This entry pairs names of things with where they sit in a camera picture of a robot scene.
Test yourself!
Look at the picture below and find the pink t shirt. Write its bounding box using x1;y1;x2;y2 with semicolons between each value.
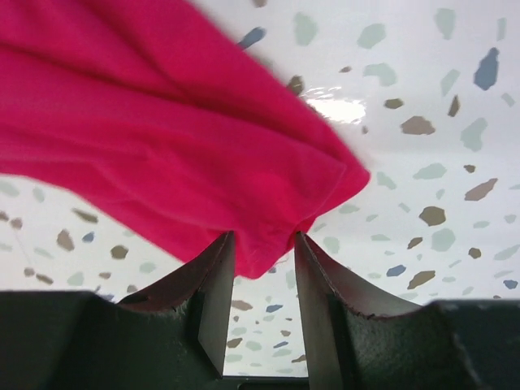
1;1;370;279

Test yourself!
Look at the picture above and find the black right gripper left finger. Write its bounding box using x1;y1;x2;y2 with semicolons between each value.
1;233;235;389

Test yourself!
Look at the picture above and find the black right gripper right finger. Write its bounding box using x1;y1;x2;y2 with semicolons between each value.
294;233;519;389

